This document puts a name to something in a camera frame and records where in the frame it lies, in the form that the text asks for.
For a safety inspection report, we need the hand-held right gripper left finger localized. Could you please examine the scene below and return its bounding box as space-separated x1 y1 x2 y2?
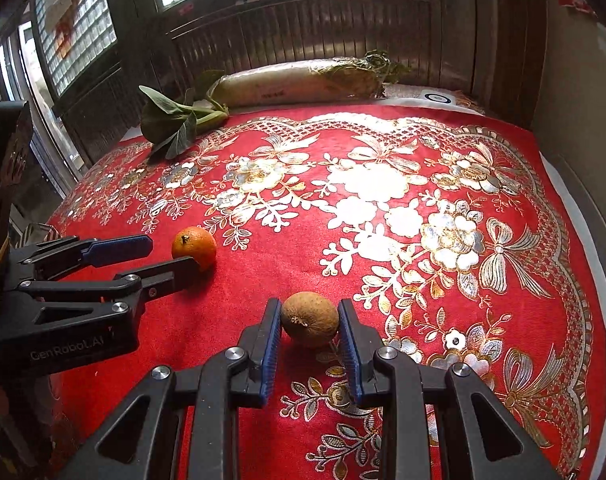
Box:
58 299 284 480

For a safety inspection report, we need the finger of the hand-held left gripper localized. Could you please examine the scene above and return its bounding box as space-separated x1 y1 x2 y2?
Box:
13 234 155 282
13 256 199 339

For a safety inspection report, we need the brown longan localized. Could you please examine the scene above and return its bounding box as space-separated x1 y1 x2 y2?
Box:
281 291 340 349

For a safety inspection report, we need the green bok choy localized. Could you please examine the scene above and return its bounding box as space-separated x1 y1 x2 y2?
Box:
139 69 230 161

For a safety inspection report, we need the orange mandarin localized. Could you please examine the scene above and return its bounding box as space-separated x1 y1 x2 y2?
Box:
171 226 218 272

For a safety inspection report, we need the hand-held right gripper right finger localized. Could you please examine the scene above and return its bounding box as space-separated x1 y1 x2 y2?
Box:
335 299 558 480

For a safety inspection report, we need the red floral tablecloth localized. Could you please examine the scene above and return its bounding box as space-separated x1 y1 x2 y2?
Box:
46 102 606 480

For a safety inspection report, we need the white daikon radish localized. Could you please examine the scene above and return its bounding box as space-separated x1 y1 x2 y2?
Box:
208 50 414 108

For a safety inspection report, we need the dark metal door panel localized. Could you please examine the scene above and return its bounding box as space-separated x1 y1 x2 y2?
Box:
128 0 484 106
30 0 134 161

